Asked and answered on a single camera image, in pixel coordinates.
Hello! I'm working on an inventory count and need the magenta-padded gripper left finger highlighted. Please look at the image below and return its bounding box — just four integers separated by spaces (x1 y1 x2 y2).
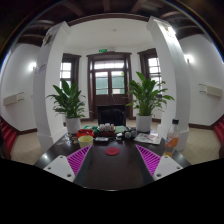
43 144 94 184

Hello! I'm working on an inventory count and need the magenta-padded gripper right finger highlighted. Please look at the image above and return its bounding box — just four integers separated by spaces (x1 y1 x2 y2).
132 143 184 183

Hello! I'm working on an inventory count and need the printed paper leaflet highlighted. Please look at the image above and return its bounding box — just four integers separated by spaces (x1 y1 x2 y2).
133 132 162 146

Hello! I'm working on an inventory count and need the yellow cup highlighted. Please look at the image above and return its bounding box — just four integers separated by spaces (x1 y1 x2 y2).
77 134 94 149

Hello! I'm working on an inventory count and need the potted plant, white pot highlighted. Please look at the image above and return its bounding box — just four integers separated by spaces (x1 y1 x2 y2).
46 79 88 135
125 71 175 133

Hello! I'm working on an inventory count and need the small black device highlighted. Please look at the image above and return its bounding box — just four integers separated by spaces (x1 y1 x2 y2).
94 136 110 144

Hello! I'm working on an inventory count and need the red round coaster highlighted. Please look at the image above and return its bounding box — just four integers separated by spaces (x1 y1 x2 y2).
105 146 121 157

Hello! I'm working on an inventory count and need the green cloth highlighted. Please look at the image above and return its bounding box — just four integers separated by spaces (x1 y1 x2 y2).
114 125 128 134

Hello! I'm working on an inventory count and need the red carpeted staircase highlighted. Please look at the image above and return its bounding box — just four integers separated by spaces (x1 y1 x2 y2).
0 116 19 154
213 114 224 144

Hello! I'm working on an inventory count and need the black chair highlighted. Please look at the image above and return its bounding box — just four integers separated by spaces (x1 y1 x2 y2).
97 104 127 127

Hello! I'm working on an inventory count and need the dark wooden double door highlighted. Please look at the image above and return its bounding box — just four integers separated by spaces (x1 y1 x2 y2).
87 52 134 121

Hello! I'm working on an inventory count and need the dark-framed window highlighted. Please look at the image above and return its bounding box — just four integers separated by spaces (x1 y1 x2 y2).
59 53 82 89
138 48 164 89

